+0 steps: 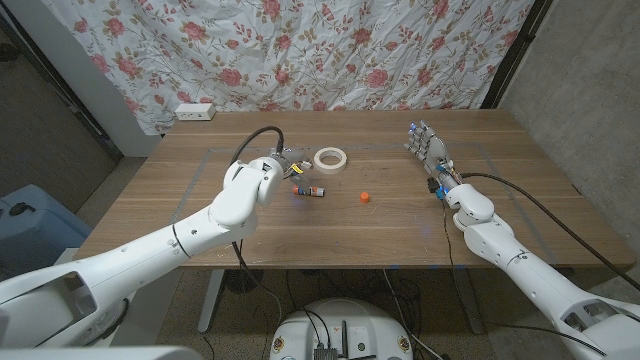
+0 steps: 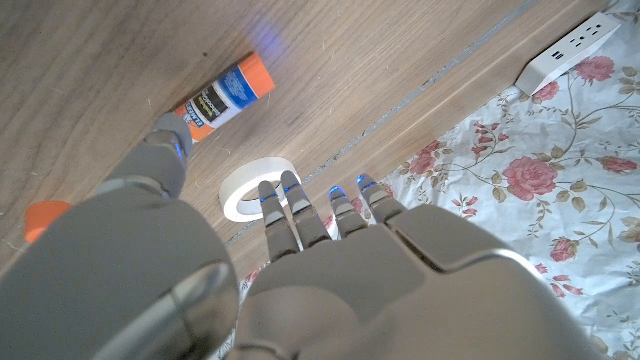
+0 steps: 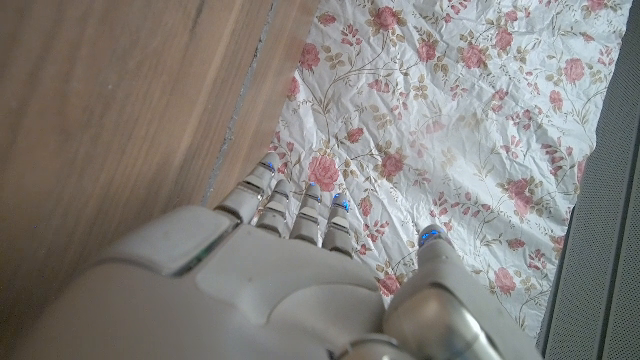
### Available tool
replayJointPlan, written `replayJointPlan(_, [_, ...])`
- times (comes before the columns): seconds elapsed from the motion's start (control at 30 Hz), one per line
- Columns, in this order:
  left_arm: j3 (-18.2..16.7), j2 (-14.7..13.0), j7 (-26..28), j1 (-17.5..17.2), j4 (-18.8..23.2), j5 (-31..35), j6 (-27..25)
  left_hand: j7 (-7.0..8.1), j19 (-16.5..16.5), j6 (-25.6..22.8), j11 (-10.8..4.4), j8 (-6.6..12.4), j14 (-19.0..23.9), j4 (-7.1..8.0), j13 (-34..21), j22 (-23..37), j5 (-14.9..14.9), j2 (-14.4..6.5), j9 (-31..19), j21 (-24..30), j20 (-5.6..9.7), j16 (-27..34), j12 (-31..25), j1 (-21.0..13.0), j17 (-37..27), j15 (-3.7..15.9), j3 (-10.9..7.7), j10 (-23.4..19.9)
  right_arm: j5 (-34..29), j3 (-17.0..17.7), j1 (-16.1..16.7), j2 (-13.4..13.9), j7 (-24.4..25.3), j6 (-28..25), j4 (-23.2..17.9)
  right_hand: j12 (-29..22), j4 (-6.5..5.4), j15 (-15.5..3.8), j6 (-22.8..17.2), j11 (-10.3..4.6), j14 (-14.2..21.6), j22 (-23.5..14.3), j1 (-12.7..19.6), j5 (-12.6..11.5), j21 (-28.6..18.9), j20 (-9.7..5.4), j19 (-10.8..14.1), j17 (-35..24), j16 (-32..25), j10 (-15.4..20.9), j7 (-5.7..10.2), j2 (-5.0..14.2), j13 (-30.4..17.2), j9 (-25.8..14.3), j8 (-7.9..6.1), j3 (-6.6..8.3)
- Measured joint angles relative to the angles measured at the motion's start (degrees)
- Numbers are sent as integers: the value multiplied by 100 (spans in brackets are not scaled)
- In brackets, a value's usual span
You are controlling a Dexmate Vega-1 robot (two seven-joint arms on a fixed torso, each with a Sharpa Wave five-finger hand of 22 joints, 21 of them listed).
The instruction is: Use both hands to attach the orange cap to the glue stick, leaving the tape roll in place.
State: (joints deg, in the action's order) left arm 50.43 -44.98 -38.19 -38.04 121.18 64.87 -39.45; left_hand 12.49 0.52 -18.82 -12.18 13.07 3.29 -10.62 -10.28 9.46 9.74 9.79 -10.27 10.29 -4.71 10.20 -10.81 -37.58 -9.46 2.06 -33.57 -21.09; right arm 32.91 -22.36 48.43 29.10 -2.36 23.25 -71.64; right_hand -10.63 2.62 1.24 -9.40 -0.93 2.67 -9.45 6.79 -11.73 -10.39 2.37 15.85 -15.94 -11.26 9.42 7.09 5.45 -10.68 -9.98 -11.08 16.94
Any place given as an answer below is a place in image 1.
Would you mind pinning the black metal rail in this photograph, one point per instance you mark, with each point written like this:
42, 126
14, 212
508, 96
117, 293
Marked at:
59, 82

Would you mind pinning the floral backdrop cloth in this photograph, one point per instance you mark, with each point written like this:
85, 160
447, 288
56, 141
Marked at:
300, 55

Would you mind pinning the white table leg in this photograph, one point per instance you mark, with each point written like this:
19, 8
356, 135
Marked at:
210, 300

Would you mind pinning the grey table leg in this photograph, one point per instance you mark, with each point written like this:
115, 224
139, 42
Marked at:
470, 305

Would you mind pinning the orange glue stick cap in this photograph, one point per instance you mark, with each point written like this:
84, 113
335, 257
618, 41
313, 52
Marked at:
364, 198

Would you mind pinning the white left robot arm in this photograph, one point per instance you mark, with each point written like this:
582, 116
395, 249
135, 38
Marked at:
150, 255

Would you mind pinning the black round floor fan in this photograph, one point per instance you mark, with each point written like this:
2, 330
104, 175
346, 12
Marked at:
247, 282

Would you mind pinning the blue plastic bin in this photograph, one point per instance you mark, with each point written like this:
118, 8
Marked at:
40, 225

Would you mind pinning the black backdrop stand pole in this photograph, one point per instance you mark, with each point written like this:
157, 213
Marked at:
515, 55

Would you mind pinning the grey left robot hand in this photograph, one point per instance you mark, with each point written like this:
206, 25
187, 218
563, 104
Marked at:
286, 161

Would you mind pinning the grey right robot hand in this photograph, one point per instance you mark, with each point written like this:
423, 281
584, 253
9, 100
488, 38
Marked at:
432, 150

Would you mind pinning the white power strip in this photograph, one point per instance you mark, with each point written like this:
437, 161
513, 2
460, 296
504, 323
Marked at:
195, 112

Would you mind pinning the orange and white glue stick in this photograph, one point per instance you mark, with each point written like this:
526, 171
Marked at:
312, 191

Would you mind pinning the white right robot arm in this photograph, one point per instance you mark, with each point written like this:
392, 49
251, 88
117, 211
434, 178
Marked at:
525, 272

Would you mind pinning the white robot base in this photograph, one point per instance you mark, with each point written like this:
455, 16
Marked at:
345, 320

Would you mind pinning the beige masking tape roll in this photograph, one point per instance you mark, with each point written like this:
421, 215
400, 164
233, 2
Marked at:
322, 166

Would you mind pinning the white robot chest cover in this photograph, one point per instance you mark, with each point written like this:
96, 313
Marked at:
100, 354

